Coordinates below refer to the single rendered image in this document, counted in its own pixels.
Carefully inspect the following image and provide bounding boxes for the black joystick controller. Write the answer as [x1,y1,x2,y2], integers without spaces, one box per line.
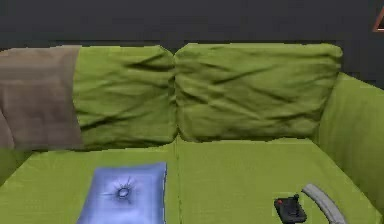
[273,193,308,224]

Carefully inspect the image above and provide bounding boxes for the brown cloth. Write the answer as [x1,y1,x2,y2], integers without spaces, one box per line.
[0,45,84,151]

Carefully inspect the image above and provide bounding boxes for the brown framed picture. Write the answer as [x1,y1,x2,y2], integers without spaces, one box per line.
[372,6,384,33]

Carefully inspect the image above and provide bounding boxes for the green sofa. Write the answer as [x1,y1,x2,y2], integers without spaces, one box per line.
[0,42,384,224]

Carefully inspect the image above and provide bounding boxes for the blue buttoned cushion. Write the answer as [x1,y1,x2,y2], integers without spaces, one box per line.
[76,162,168,224]

